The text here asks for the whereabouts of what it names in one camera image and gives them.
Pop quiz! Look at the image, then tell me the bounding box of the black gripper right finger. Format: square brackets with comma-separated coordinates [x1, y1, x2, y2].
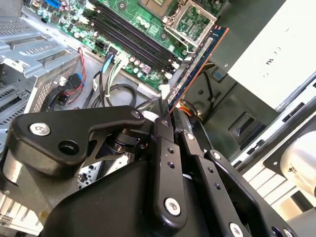
[169, 102, 301, 237]

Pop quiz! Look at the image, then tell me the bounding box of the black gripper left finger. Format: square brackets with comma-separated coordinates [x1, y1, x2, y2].
[2, 98, 188, 229]

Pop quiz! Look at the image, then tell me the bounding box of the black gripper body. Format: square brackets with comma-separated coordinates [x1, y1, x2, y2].
[40, 158, 247, 237]

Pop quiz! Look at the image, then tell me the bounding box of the RAM stick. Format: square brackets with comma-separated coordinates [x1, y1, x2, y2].
[165, 24, 230, 115]

